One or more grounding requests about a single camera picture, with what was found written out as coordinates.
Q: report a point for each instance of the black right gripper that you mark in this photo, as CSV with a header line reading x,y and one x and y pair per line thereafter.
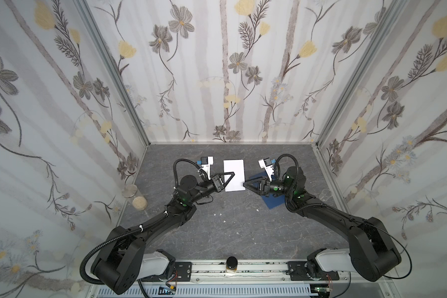
x,y
262,186

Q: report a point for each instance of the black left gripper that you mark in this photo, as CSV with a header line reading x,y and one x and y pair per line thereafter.
x,y
218,183

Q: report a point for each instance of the white letter with blue border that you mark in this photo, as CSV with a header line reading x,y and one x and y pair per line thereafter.
x,y
235,182

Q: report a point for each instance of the dark blue envelope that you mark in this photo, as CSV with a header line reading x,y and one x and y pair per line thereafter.
x,y
271,202

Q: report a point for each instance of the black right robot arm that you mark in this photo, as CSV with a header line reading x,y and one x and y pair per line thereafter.
x,y
371,250

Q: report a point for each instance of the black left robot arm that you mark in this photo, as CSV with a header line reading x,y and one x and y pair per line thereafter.
x,y
120,260

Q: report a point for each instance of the clear glass cup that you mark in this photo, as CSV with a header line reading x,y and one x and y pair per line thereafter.
x,y
326,195

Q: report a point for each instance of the glass jar with cork lid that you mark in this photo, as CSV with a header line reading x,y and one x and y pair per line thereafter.
x,y
132,194

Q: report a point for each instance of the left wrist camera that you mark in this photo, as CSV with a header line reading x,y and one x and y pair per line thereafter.
x,y
205,163

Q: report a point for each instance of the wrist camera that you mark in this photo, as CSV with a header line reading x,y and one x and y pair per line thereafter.
x,y
268,165
205,163

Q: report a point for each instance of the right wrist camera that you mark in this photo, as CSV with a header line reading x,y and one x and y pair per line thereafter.
x,y
268,165

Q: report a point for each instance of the black cylinder on rail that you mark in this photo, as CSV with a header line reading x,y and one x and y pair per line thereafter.
x,y
231,264

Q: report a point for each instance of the aluminium mounting rail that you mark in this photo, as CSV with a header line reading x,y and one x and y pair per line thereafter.
x,y
268,273

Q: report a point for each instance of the white perforated cable duct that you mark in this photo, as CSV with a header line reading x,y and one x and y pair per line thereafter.
x,y
232,291

